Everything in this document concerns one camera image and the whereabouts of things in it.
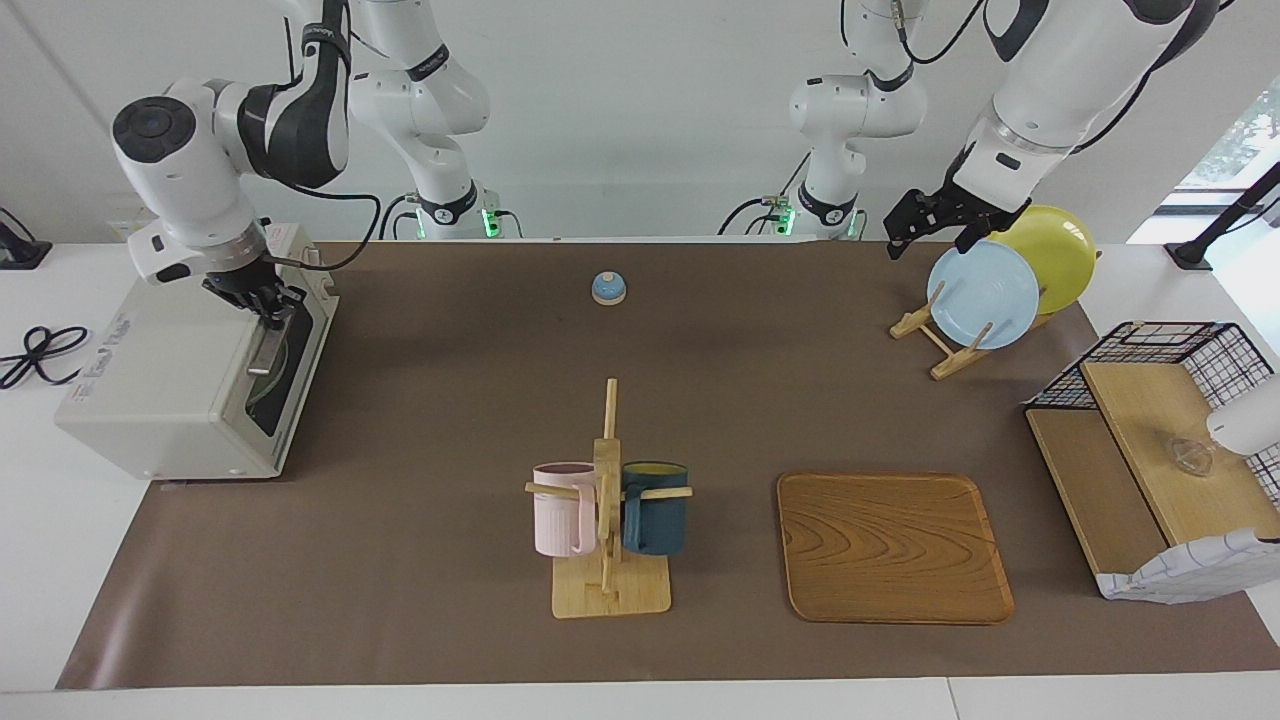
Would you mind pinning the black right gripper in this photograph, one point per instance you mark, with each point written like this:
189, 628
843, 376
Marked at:
245, 285

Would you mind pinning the window with green foliage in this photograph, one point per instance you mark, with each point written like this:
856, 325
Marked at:
1235, 140

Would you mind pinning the brown table mat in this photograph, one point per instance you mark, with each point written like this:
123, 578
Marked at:
450, 400

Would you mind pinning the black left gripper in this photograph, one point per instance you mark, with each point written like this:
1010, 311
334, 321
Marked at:
965, 200

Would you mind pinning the white checked cloth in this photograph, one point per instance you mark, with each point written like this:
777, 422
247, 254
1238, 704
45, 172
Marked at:
1190, 570

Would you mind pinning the dark teal mug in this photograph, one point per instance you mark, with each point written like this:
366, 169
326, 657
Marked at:
655, 520

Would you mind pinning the yellow plate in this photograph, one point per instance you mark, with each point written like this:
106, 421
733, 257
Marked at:
1060, 255

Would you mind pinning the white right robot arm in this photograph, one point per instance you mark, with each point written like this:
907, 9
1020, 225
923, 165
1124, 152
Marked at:
180, 170

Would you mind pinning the wooden plate rack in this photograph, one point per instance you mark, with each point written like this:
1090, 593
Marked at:
950, 360

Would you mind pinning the black clamp mount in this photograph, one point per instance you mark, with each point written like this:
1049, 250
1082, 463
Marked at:
20, 250

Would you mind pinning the white toaster oven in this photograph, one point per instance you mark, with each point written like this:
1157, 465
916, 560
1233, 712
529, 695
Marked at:
160, 390

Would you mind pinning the brown wooden tray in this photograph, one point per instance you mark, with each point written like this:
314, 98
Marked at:
890, 550

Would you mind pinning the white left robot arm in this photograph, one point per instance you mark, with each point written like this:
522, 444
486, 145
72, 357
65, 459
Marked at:
1060, 80

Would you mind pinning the small blue call bell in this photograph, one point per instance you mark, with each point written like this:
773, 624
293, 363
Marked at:
609, 289

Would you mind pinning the pink mug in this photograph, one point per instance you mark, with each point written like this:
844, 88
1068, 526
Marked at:
560, 515

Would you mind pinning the white wall socket box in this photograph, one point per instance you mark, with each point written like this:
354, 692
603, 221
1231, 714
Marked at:
128, 230

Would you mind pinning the black stand pole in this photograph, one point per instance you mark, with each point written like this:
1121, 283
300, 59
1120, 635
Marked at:
1225, 215

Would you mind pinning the clear glass cup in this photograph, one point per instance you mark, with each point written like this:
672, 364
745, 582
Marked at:
1193, 457

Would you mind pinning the light blue plate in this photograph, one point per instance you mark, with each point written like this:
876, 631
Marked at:
985, 290

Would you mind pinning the wooden mug rack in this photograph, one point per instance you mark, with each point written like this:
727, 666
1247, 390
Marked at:
608, 590

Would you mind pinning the white rounded device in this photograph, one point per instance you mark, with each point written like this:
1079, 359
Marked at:
1250, 420

